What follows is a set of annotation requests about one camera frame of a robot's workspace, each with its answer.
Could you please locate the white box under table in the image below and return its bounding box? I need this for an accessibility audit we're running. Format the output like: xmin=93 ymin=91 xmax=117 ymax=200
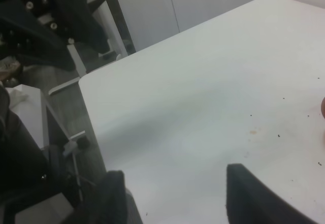
xmin=5 ymin=84 xmax=71 ymax=150

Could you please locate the brown clay teapot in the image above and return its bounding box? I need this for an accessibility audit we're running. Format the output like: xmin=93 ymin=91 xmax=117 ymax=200
xmin=321 ymin=98 xmax=325 ymax=118

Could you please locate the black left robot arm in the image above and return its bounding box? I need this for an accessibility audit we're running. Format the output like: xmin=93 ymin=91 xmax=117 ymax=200
xmin=1 ymin=0 xmax=111 ymax=70

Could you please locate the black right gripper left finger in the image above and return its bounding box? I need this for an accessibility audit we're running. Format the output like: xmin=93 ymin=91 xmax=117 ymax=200
xmin=75 ymin=171 xmax=126 ymax=223

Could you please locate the white metal table frame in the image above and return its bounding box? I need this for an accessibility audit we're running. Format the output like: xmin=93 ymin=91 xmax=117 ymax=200
xmin=48 ymin=1 xmax=128 ymax=95

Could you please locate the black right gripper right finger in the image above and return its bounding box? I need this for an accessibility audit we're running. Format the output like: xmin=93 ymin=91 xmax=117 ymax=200
xmin=226 ymin=164 xmax=315 ymax=223

